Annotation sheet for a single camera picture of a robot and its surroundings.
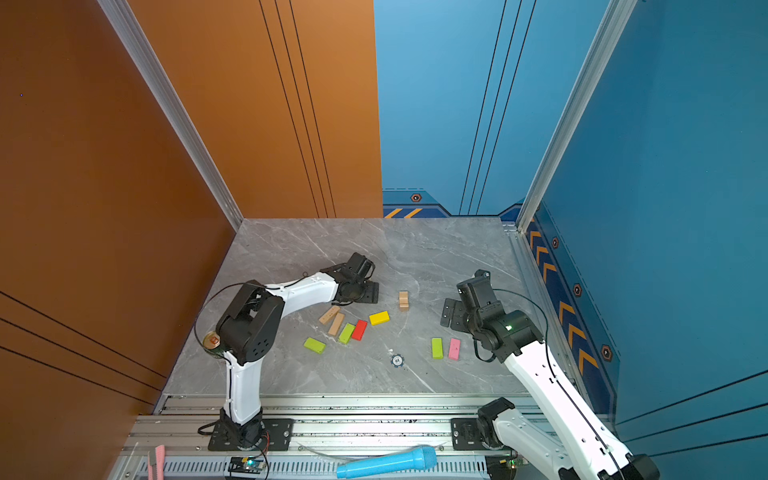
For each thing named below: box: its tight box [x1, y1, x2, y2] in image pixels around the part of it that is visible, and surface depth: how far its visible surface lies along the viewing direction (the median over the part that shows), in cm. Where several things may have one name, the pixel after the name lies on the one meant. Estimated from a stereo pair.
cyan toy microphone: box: [336, 445, 437, 479], surface depth 69 cm
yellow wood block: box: [369, 311, 391, 326], surface depth 95 cm
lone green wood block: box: [303, 337, 327, 354], surface depth 89 cm
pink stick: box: [155, 444, 165, 480], surface depth 71 cm
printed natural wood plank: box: [319, 305, 341, 325], surface depth 96 cm
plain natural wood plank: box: [328, 313, 345, 336], surface depth 94 cm
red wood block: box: [352, 320, 368, 341], surface depth 93 cm
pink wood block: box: [448, 338, 461, 361], surface depth 88 cm
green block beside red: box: [339, 323, 355, 344], surface depth 91 cm
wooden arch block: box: [399, 291, 409, 311], surface depth 98 cm
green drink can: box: [202, 331, 224, 354], surface depth 80 cm
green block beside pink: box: [432, 338, 443, 359], surface depth 88 cm
